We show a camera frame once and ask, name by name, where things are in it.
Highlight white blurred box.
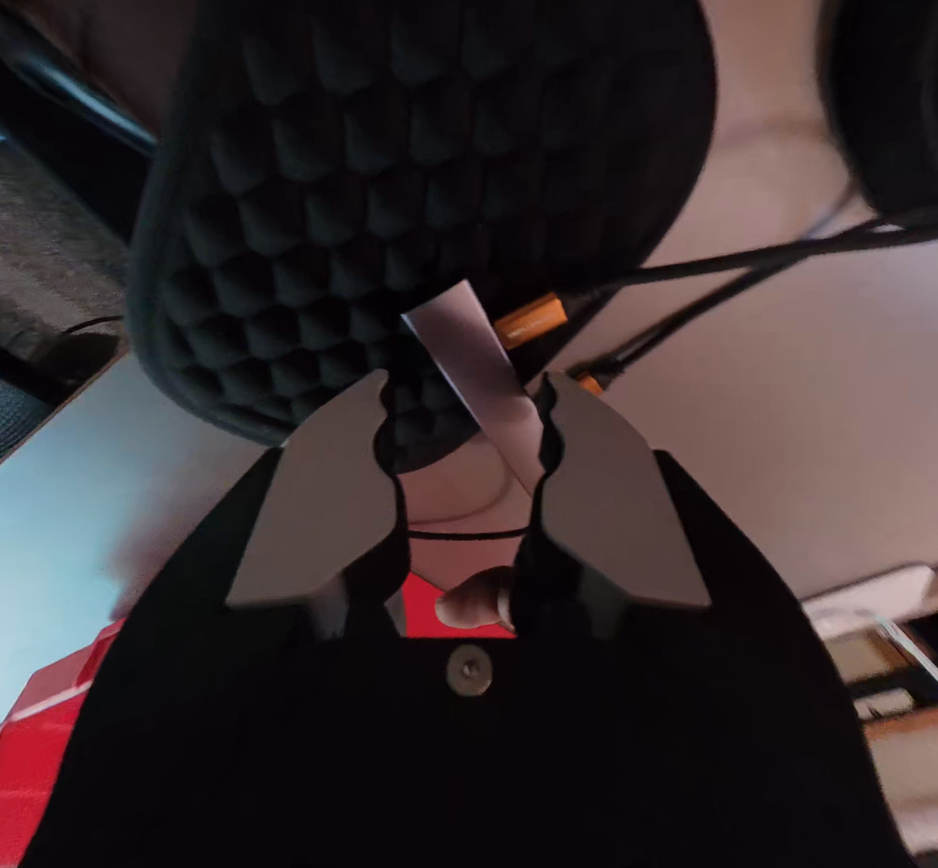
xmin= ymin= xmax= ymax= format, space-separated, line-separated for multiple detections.
xmin=802 ymin=564 xmax=938 ymax=722

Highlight person's left hand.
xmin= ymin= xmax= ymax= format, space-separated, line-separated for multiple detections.
xmin=434 ymin=566 xmax=515 ymax=632

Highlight black textured foam pad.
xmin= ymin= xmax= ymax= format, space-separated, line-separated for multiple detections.
xmin=125 ymin=0 xmax=719 ymax=477

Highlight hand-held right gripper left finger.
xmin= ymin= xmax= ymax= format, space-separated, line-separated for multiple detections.
xmin=226 ymin=368 xmax=410 ymax=640

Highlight thin black cable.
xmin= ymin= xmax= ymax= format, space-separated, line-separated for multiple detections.
xmin=406 ymin=527 xmax=530 ymax=542

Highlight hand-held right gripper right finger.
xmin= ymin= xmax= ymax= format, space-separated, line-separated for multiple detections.
xmin=529 ymin=371 xmax=713 ymax=636

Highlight black cable with orange plug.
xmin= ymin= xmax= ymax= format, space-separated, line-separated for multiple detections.
xmin=575 ymin=219 xmax=910 ymax=397
xmin=494 ymin=223 xmax=938 ymax=350

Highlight black metal bar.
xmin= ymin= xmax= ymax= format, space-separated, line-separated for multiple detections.
xmin=0 ymin=6 xmax=158 ymax=158

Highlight silver usb hub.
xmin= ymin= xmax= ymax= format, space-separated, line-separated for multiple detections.
xmin=401 ymin=280 xmax=549 ymax=497

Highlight red plastic bin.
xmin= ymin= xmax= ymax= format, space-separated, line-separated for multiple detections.
xmin=0 ymin=571 xmax=518 ymax=868

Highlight black rounded padded object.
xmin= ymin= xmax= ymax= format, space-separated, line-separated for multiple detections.
xmin=817 ymin=0 xmax=938 ymax=224

